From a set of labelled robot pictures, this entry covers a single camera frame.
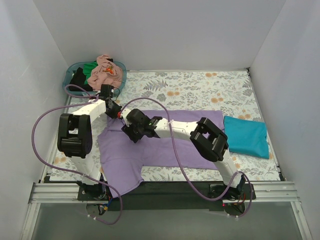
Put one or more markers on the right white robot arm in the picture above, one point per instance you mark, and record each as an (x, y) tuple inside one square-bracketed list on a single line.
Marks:
[(209, 140)]

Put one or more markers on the folded teal t shirt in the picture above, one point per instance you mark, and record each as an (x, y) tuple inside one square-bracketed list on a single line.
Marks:
[(246, 137)]

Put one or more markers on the aluminium frame rail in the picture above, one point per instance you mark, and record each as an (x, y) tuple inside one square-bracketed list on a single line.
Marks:
[(166, 211)]

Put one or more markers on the black shirt in basket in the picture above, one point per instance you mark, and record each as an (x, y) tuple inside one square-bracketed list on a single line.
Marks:
[(79, 79)]

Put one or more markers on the teal plastic laundry basket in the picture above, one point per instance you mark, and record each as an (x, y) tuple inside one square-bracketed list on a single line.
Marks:
[(74, 89)]

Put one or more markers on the pink crumpled shirt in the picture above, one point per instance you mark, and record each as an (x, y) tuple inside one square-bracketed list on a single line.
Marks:
[(106, 73)]

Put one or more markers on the purple t shirt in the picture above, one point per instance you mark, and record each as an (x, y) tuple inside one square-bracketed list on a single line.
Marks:
[(122, 160)]

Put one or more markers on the floral patterned table mat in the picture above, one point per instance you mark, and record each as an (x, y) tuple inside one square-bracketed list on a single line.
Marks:
[(229, 91)]

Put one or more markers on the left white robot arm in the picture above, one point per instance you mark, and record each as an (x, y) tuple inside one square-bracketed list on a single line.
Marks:
[(75, 133)]

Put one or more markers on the green shirt in basket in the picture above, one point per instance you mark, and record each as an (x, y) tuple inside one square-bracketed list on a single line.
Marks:
[(87, 70)]

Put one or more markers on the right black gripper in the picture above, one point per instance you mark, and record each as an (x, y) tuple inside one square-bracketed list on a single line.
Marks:
[(131, 130)]

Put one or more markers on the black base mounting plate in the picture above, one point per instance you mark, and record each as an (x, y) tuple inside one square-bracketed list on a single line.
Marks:
[(176, 195)]

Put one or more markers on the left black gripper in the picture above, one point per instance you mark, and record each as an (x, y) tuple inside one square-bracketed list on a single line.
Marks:
[(113, 110)]

